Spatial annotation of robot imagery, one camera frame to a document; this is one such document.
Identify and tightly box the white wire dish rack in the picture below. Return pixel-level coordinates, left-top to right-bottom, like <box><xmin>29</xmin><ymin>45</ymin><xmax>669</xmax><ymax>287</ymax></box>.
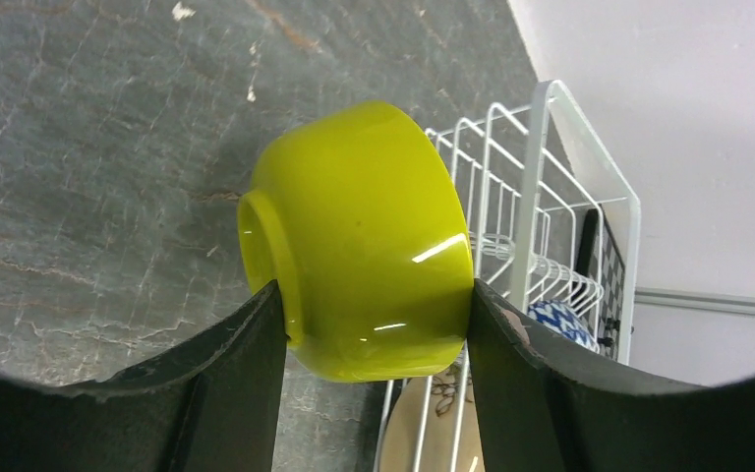
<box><xmin>374</xmin><ymin>80</ymin><xmax>642</xmax><ymax>471</ymax></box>

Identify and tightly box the black white chessboard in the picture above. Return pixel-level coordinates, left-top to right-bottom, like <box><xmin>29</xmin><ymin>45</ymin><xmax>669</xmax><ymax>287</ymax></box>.
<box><xmin>575</xmin><ymin>208</ymin><xmax>625</xmax><ymax>361</ymax></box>

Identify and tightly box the beige ceramic bowl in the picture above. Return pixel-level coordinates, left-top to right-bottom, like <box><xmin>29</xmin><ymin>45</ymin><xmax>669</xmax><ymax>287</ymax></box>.
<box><xmin>378</xmin><ymin>365</ymin><xmax>485</xmax><ymax>472</ymax></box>

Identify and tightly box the yellow bowl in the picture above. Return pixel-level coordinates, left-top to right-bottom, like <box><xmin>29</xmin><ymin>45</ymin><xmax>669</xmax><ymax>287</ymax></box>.
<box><xmin>237</xmin><ymin>101</ymin><xmax>475</xmax><ymax>383</ymax></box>

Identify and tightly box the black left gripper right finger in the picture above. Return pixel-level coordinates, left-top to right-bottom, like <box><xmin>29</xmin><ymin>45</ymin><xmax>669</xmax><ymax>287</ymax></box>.
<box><xmin>467</xmin><ymin>281</ymin><xmax>755</xmax><ymax>471</ymax></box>

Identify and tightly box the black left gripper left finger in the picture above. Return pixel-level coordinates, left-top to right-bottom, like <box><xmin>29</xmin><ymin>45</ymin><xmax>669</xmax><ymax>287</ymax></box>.
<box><xmin>0</xmin><ymin>282</ymin><xmax>286</xmax><ymax>471</ymax></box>

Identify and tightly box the blue patterned bowl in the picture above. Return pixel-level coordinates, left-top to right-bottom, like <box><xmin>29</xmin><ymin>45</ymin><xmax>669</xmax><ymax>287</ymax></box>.
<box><xmin>527</xmin><ymin>300</ymin><xmax>601</xmax><ymax>354</ymax></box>

